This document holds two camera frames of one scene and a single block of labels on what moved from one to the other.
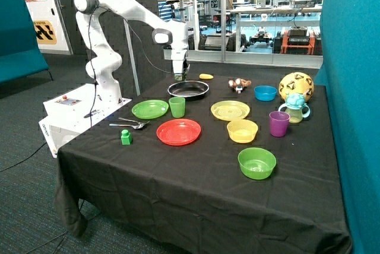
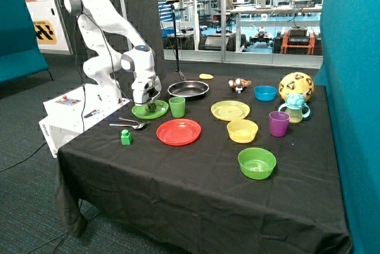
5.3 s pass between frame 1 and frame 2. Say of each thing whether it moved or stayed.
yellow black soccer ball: stayed
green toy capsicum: moved
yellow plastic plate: stayed
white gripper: moved
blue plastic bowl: stayed
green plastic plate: stayed
